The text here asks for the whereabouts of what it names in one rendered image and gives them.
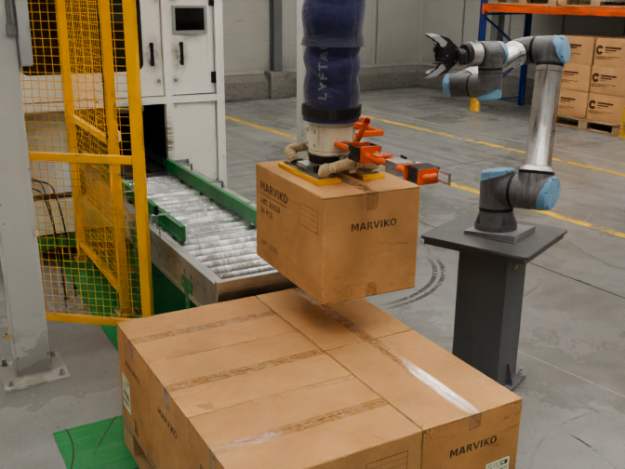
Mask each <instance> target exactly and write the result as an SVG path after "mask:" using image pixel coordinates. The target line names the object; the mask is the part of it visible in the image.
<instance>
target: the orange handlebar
mask: <svg viewBox="0 0 625 469"><path fill-rule="evenodd" d="M353 125H354V126H355V127H357V128H360V127H361V125H362V123H359V122H355V123H353ZM383 134H384V130H383V129H380V128H376V127H371V126H368V127H367V129H366V132H365V134H364V136H363V138H365V137H376V136H382V135H383ZM334 146H335V147H338V148H340V149H342V150H345V151H347V152H349V145H347V144H344V143H341V142H339V141H335V142H334ZM364 158H366V159H369V160H371V161H370V163H373V164H376V165H383V166H385V159H389V158H394V157H392V154H387V153H380V152H377V151H376V152H374V153H373V154H370V153H364ZM396 169H397V170H398V171H400V172H403V173H404V166H402V165H398V166H397V167H396ZM422 179H423V180H424V181H434V180H436V179H437V174H436V173H432V174H424V175H423V176H422Z"/></svg>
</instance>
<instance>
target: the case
mask: <svg viewBox="0 0 625 469"><path fill-rule="evenodd" d="M279 162H288V160H280V161H271V162H261V163H256V199H257V255H258V256H259V257H261V258H262V259H263V260H265V261H266V262H267V263H269V264H270V265H271V266H272V267H273V268H274V269H276V270H277V271H278V272H279V273H281V274H282V275H284V276H285V277H286V278H287V279H289V280H290V281H291V282H293V283H294V284H295V285H296V286H298V287H299V288H301V289H302V290H303V291H305V292H306V293H307V294H308V295H310V296H311V297H312V298H314V299H315V300H316V301H317V302H319V303H320V304H322V305H327V304H331V303H336V302H345V301H350V300H355V299H360V298H364V297H369V296H374V295H379V294H384V293H389V292H394V291H398V290H403V289H408V288H414V287H415V279H416V262H417V245H418V228H419V197H420V186H418V185H417V184H414V183H412V182H409V181H405V180H403V179H400V178H398V177H395V176H393V175H391V174H389V173H386V172H384V171H381V170H379V169H375V170H376V171H379V172H381V173H384V174H385V178H384V179H376V180H368V181H361V180H359V179H357V178H355V177H353V176H351V175H348V174H346V173H344V172H341V171H340V172H338V173H333V174H331V175H333V176H336V177H338V178H340V179H341V183H339V184H330V185H323V186H316V185H314V184H312V183H310V182H308V181H306V180H304V179H302V178H300V177H298V176H296V175H294V174H292V173H290V172H288V171H286V170H284V169H282V168H280V167H278V163H279Z"/></svg>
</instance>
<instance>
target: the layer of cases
mask: <svg viewBox="0 0 625 469"><path fill-rule="evenodd" d="M116 329H117V341H118V354H119V367H120V379H121V391H122V404H123V412H124V414H125V416H126V418H127V420H128V421H129V423H130V424H131V426H132V428H133V429H134V431H135V433H136V434H137V436H138V438H139V439H140V442H141V443H142V445H143V447H144V448H145V449H146V451H147V452H148V454H149V456H150V457H151V459H152V461H153V463H154V465H155V466H156V468H157V469H515V465H516V456H517V447H518V437H519V429H520V420H521V411H522V402H523V398H521V397H520V396H518V395H516V394H515V393H513V392H511V391H510V390H508V389H507V388H505V387H504V386H502V385H500V384H499V383H497V382H495V381H493V380H492V379H490V378H489V377H487V376H486V375H485V374H483V373H482V372H480V371H479V370H477V369H475V368H473V367H472V366H470V365H468V364H467V363H465V362H464V361H462V360H460V359H459V358H457V357H456V356H454V355H452V354H450V353H449V352H448V351H447V350H445V349H443V348H442V347H440V346H439V345H437V344H435V343H434V342H432V341H430V340H429V339H427V338H425V337H424V336H422V335H421V334H419V333H417V332H416V331H415V330H412V328H410V327H408V326H407V325H405V324H404V323H402V322H400V321H399V320H397V319H396V318H394V317H392V316H391V315H389V314H387V313H385V312H384V311H382V310H381V309H379V308H378V307H377V306H375V305H374V304H372V303H371V302H369V301H367V300H365V299H364V298H360V299H355V300H350V301H341V302H336V303H331V304H327V305H322V304H320V303H319V302H318V301H316V300H315V299H314V298H312V297H311V296H310V295H308V294H307V293H306V292H305V291H303V290H302V289H301V288H290V289H285V290H280V291H275V292H271V293H266V294H260V295H256V297H255V296H251V297H246V298H242V299H237V300H232V301H223V302H218V303H213V304H209V305H204V306H199V307H194V308H190V309H184V310H179V311H175V312H170V313H165V314H160V315H152V316H146V317H142V318H137V319H132V320H127V321H123V322H118V323H116Z"/></svg>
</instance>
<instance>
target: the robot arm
mask: <svg viewBox="0 0 625 469"><path fill-rule="evenodd" d="M425 35H426V36H428V37H429V38H430V39H432V40H433V41H434V42H436V43H437V44H434V45H435V47H434V48H433V52H435V53H434V57H435V61H439V62H436V63H433V64H438V65H437V66H436V67H435V68H434V69H431V70H429V71H427V72H426V74H425V75H424V76H423V78H432V77H435V76H438V75H441V74H446V73H447V72H448V71H449V70H450V69H451V68H452V67H453V66H455V64H457V62H458V64H459V65H464V66H466V67H469V68H467V69H465V70H462V71H460V72H458V73H456V74H446V75H445V77H444V79H443V84H442V87H443V92H444V94H445V96H447V97H451V98H453V97H455V98H477V100H478V101H495V100H499V99H500V98H501V93H502V73H503V72H505V71H506V70H508V69H510V68H517V67H520V66H521V65H525V64H530V63H536V74H535V82H534V89H533V98H532V105H531V113H530V120H529V129H528V136H527V144H526V151H525V163H524V165H523V166H521V167H520V168H519V174H518V173H514V171H515V170H514V168H513V167H495V168H489V169H485V170H483V171H482V172H481V177H480V198H479V213H478V215H477V218H476V220H475V222H474V229H476V230H478V231H482V232H489V233H508V232H513V231H516V230H517V222H516V219H515V217H514V214H513V208H526V209H534V210H550V209H552V208H553V207H554V206H555V204H556V202H557V200H558V197H559V193H560V181H559V179H558V178H557V177H555V176H554V172H555V171H554V170H553V169H552V167H551V164H552V149H553V142H554V134H555V127H556V119H557V112H558V104H559V97H560V89H561V81H562V73H563V69H564V64H565V63H568V62H569V60H570V55H571V49H570V45H569V42H568V39H567V38H566V37H565V36H563V35H556V34H555V35H543V36H528V37H522V38H518V39H514V40H512V41H510V42H508V43H506V44H504V43H503V42H501V41H495V40H492V41H478V42H477V41H476V40H473V42H466V43H464V44H463V45H461V46H460V47H459V48H458V47H457V46H456V45H455V44H454V43H453V42H452V41H451V40H450V39H449V38H447V37H444V36H441V35H438V34H434V33H426V34H425ZM442 64H444V65H442Z"/></svg>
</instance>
